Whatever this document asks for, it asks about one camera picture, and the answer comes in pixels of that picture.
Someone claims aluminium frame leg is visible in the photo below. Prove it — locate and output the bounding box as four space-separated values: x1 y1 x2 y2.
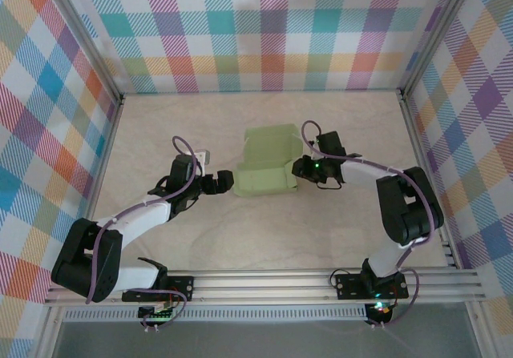
466 301 498 358
34 305 67 358

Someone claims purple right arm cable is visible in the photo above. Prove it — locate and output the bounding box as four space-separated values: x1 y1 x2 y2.
301 120 438 329

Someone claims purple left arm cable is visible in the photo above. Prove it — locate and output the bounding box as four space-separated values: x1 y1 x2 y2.
85 135 204 332

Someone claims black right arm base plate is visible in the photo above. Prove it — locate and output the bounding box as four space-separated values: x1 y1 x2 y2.
334 272 410 301

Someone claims black controller with lit LED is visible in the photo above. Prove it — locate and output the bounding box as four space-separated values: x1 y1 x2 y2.
366 300 392 323

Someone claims light green paper box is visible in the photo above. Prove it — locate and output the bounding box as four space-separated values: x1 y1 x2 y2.
232 123 308 198

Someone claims aluminium frame post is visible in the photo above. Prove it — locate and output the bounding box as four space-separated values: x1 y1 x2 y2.
42 0 126 107
398 0 482 99

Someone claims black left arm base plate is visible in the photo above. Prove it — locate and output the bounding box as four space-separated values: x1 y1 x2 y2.
121 274 196 304

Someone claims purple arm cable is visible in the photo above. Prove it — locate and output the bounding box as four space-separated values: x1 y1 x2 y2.
301 120 438 329
85 135 204 332

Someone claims aluminium table side rail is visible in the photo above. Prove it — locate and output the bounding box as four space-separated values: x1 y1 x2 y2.
82 93 126 231
398 89 462 270

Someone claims aluminium front mounting rail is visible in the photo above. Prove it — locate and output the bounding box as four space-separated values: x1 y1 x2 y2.
42 268 484 307

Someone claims green circuit board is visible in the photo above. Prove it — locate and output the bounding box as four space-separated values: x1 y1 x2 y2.
138 301 177 321

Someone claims slotted grey cable duct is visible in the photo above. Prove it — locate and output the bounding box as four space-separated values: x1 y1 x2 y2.
63 308 368 322

